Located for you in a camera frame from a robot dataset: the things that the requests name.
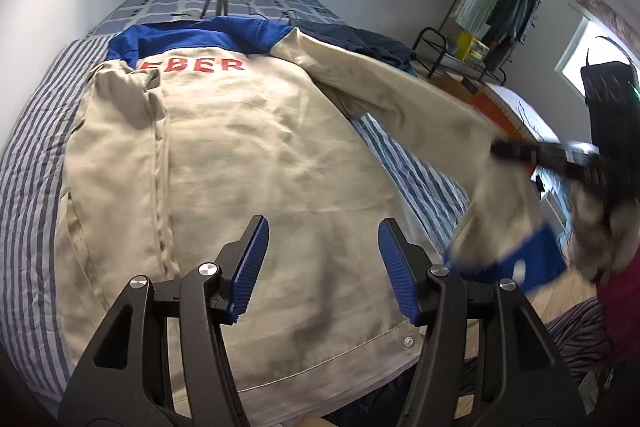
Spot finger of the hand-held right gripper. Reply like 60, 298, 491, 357
490, 138, 598, 168

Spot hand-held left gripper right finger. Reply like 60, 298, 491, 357
377, 217, 586, 427

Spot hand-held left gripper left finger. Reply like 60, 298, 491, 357
59, 214, 271, 427

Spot beige and blue jacket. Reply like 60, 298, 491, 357
52, 14, 568, 415

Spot person's right forearm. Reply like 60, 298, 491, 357
570, 182, 640, 285

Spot dark hanging clothes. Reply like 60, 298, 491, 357
487, 0, 541, 72

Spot orange and white box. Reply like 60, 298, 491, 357
470, 82, 561, 148

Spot window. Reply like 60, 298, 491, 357
555, 17, 640, 92

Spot brown cardboard box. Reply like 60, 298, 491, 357
432, 69, 483, 100

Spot yellow box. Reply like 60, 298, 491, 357
457, 32, 490, 62

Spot person's magenta top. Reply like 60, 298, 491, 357
597, 252, 640, 363

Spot person's dark striped pants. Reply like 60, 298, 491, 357
542, 297, 618, 385

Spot dark blue crumpled garment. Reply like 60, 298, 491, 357
290, 19, 418, 75

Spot blue checked bed sheet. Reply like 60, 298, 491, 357
97, 0, 346, 32

